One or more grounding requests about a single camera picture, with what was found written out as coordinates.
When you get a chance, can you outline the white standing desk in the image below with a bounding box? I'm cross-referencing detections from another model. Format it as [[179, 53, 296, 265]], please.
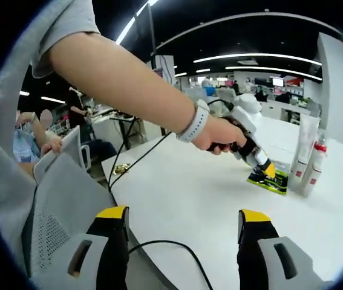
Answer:
[[92, 107, 148, 149]]

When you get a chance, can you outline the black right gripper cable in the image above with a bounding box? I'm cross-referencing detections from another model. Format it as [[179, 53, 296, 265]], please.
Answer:
[[128, 240, 215, 290]]

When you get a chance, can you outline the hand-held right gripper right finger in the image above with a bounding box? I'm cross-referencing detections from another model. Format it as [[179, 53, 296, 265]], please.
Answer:
[[236, 208, 321, 290]]

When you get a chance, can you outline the person's left hand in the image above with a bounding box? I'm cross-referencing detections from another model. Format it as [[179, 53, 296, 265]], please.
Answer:
[[194, 117, 247, 156]]

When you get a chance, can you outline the grey mesh office chair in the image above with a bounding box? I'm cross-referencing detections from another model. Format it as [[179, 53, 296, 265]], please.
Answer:
[[21, 152, 121, 290]]

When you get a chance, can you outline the green black snack packet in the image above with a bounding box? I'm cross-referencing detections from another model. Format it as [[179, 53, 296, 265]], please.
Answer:
[[246, 159, 291, 196]]

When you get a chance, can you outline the gold foil packet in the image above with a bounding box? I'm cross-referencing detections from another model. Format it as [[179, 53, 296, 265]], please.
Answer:
[[112, 163, 132, 176]]

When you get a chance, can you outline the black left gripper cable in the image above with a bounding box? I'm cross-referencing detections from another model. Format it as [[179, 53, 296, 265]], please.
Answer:
[[108, 98, 236, 194]]

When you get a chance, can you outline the long ceiling light strip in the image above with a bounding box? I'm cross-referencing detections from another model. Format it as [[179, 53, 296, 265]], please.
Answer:
[[115, 0, 160, 45]]

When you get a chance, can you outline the white plastic chair back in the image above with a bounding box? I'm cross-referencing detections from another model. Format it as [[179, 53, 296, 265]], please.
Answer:
[[33, 125, 91, 185]]

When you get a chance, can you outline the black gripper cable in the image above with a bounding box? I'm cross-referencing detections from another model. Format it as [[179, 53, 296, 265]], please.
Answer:
[[128, 240, 215, 290], [108, 98, 236, 194]]

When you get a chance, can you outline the white wrist band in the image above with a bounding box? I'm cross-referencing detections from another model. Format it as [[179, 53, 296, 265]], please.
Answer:
[[175, 99, 211, 144]]

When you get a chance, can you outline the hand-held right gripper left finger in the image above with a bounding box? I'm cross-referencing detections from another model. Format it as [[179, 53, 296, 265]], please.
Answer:
[[53, 205, 130, 290]]

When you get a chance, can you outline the white skincare squeeze tube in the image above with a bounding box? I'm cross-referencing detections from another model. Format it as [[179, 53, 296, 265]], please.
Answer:
[[297, 114, 321, 166]]

